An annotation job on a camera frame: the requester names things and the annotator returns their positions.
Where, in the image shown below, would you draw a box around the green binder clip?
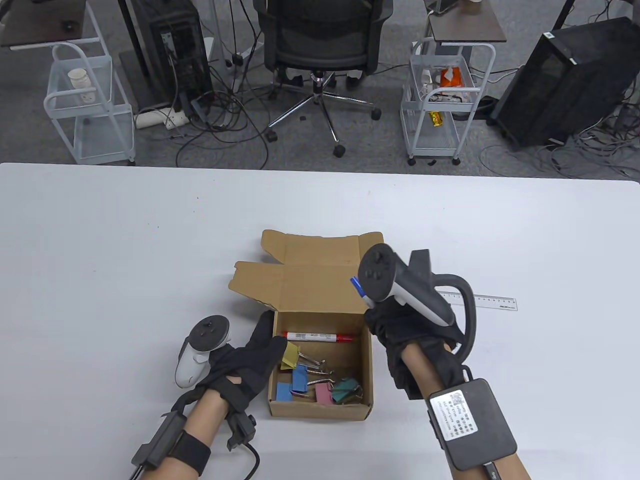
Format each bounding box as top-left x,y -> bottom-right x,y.
331,377 -> 363,405

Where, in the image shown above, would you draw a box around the grey white handheld controller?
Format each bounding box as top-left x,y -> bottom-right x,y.
359,243 -> 477,361
174,315 -> 232,389

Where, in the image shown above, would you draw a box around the person's right hand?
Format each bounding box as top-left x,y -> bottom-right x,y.
364,298 -> 471,401

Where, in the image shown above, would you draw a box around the white power strip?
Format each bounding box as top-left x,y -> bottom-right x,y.
135,104 -> 190,130

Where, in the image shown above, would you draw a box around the person's right forearm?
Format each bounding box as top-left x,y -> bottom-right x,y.
402,344 -> 531,480

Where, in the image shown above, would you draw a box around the brown cardboard mailer box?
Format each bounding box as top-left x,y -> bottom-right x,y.
228,229 -> 386,422

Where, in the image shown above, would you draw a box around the blue binder clip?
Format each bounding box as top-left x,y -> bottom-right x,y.
291,365 -> 341,393
276,383 -> 313,402

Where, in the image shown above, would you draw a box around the person's left hand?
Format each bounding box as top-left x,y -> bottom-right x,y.
192,311 -> 288,413

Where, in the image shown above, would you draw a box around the tangle of black floor cables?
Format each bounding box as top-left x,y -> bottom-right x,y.
172,90 -> 271,171
477,100 -> 640,181

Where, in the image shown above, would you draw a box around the clear plastic ruler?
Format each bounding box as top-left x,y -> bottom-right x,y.
434,291 -> 519,312

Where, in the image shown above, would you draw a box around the black mesh office chair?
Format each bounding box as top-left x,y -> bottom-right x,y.
252,0 -> 394,158

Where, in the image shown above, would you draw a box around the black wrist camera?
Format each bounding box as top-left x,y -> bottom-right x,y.
226,414 -> 257,452

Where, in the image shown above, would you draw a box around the black mesh computer tower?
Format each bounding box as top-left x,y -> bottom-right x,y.
490,16 -> 640,149

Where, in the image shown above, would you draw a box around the white wire utility cart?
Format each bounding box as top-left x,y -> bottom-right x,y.
400,37 -> 497,167
43,42 -> 137,166

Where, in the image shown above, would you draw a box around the black wrist sensor box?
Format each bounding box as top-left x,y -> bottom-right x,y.
426,378 -> 518,472
131,411 -> 212,476

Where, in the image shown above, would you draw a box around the blue marker pen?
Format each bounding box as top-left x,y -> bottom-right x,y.
350,276 -> 376,308

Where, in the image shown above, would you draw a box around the open black computer tower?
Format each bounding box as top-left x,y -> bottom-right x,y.
131,0 -> 215,108

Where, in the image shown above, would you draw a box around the red marker pen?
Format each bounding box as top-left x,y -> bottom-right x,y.
281,331 -> 356,344

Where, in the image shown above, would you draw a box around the small brown desk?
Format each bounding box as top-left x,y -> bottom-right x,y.
425,0 -> 507,44

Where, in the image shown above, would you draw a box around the yellow binder clip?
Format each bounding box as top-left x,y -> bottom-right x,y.
280,342 -> 326,373

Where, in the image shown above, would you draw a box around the dark wooden desk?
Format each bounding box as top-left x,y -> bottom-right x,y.
0,0 -> 88,49

